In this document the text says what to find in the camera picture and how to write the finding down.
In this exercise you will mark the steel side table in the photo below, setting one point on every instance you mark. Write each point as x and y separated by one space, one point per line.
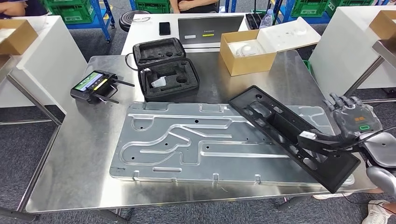
386 51
9 66

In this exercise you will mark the green plastic crate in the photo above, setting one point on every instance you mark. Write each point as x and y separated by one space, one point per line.
71 14
309 7
153 6
349 2

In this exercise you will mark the white table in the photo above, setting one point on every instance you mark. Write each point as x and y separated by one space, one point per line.
145 40

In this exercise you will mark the person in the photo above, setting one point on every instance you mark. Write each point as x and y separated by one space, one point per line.
18 7
191 4
379 211

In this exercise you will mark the stainless steel workbench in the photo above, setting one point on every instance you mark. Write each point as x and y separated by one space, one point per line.
77 154

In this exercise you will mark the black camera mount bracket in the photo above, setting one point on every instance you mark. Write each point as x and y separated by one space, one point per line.
328 151

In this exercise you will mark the black remote controller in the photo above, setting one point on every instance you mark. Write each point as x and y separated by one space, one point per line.
92 85

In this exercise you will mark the stamped silver metal plate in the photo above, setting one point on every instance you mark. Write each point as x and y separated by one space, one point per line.
185 160

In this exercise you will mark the long black plastic part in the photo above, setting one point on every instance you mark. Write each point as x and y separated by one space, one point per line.
278 123

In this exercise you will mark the black round stool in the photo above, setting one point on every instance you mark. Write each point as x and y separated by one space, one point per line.
133 18

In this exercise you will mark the white paper slip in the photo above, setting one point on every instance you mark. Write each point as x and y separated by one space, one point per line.
158 83

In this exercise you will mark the clear water bottle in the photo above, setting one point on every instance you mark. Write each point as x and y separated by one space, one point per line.
266 20

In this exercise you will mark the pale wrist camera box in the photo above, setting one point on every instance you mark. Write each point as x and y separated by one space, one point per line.
307 136

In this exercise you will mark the white round object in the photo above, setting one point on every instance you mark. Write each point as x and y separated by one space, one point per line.
247 48

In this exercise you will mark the brown cardboard box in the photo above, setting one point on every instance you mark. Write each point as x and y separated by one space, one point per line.
383 24
18 37

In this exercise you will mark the black phone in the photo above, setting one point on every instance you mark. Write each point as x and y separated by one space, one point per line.
165 28

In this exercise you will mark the cardboard box with white lid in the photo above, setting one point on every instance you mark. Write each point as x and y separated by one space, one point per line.
247 65

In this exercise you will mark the grey laptop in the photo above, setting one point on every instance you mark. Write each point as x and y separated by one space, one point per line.
210 31

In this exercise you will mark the white cabinet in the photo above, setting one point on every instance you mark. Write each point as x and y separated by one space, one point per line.
340 46
46 61

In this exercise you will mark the black tray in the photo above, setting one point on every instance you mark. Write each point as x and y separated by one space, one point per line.
253 21

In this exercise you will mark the black foam carrying case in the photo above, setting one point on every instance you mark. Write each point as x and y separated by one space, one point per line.
167 61

